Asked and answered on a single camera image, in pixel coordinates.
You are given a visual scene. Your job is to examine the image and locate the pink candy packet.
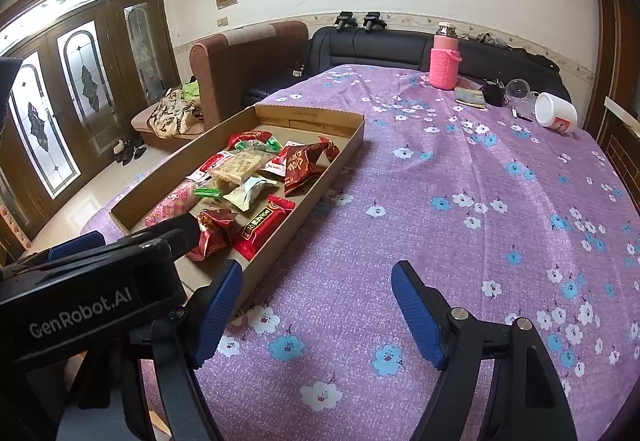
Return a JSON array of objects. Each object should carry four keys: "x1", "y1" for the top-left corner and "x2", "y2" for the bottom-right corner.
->
[{"x1": 144, "y1": 180, "x2": 200, "y2": 227}]

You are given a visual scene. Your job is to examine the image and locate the yellow green candy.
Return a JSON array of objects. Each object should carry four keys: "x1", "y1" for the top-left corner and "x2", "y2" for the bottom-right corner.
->
[{"x1": 193, "y1": 187, "x2": 222, "y2": 198}]

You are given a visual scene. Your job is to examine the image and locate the shiny red foil packet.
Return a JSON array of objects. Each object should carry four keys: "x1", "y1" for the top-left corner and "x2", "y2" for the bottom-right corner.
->
[{"x1": 186, "y1": 208, "x2": 238, "y2": 262}]

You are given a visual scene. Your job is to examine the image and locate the red rectangular snack pack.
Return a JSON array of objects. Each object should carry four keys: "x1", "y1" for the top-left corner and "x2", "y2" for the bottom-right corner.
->
[{"x1": 233, "y1": 195, "x2": 296, "y2": 260}]

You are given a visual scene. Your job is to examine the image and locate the cream white candy packet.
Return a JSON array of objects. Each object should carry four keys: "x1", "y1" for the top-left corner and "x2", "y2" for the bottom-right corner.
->
[{"x1": 222, "y1": 175, "x2": 278, "y2": 213}]

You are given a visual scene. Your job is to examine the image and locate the golden wafer snack pack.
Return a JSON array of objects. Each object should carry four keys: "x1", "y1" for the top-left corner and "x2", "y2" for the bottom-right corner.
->
[{"x1": 208, "y1": 150, "x2": 273, "y2": 186}]

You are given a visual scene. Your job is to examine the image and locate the dark red foil bag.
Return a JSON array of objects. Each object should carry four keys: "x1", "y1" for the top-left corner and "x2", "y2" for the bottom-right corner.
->
[{"x1": 283, "y1": 141, "x2": 326, "y2": 198}]

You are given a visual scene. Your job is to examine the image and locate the white red snack sachet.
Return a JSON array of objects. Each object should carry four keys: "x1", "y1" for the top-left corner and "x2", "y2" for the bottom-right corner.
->
[{"x1": 186, "y1": 151, "x2": 233, "y2": 184}]

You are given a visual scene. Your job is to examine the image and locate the small red candy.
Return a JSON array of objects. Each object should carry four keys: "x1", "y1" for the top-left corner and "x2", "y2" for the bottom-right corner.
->
[{"x1": 319, "y1": 137, "x2": 340, "y2": 163}]

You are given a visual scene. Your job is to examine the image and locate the shoes on floor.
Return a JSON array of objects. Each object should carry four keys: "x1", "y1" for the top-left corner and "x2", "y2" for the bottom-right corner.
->
[{"x1": 113, "y1": 138, "x2": 146, "y2": 166}]

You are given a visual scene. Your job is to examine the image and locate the patterned bag on armchair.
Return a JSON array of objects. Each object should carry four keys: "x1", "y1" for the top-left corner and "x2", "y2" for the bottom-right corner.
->
[{"x1": 146, "y1": 88, "x2": 203, "y2": 139}]

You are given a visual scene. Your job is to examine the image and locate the cardboard tray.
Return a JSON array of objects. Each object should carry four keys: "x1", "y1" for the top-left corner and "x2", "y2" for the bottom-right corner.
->
[{"x1": 111, "y1": 104, "x2": 364, "y2": 309}]

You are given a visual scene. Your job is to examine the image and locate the wooden glass door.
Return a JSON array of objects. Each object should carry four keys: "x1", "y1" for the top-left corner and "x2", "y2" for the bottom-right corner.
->
[{"x1": 1, "y1": 0, "x2": 179, "y2": 255}]

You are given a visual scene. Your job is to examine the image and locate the purple floral tablecloth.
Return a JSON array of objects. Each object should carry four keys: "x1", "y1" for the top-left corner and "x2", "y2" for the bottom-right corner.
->
[{"x1": 79, "y1": 63, "x2": 640, "y2": 441}]

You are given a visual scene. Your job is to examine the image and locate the brown armchair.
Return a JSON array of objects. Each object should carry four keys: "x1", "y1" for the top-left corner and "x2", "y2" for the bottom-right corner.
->
[{"x1": 131, "y1": 21, "x2": 308, "y2": 152}]

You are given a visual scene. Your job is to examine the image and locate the white plastic jar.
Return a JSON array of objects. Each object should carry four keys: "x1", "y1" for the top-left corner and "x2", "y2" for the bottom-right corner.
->
[{"x1": 534, "y1": 92, "x2": 578, "y2": 136}]

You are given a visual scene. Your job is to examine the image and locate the small booklet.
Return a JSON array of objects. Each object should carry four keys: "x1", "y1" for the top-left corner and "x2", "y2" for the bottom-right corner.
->
[{"x1": 454, "y1": 87, "x2": 486, "y2": 109}]

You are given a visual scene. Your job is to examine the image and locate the small black container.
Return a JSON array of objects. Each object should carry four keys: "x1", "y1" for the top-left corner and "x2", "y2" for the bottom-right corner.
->
[{"x1": 482, "y1": 79, "x2": 508, "y2": 108}]

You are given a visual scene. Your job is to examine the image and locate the black clip on sofa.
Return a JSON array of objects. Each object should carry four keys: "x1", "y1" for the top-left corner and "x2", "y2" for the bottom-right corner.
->
[
  {"x1": 362, "y1": 11, "x2": 387, "y2": 34},
  {"x1": 333, "y1": 11, "x2": 358, "y2": 32}
]

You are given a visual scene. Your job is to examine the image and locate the wooden cabinet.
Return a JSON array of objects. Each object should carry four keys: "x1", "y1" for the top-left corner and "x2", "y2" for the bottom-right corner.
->
[{"x1": 582, "y1": 0, "x2": 639, "y2": 205}]

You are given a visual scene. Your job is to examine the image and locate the pink sleeved water bottle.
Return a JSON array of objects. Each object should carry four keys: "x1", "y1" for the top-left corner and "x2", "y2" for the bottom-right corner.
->
[{"x1": 428, "y1": 21, "x2": 462, "y2": 90}]

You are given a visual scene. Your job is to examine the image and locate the black leather sofa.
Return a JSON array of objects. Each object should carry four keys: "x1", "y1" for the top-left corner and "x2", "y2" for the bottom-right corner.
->
[{"x1": 241, "y1": 26, "x2": 570, "y2": 108}]

